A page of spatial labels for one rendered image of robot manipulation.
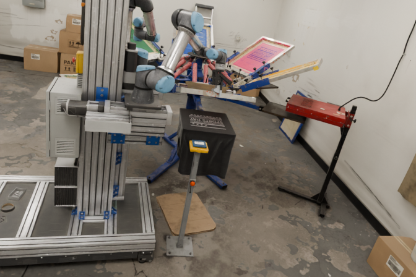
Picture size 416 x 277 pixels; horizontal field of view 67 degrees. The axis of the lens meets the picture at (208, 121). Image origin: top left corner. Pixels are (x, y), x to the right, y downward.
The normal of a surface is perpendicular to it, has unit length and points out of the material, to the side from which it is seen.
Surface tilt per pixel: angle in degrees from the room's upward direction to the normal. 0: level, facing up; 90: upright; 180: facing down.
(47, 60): 90
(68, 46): 91
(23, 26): 90
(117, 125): 90
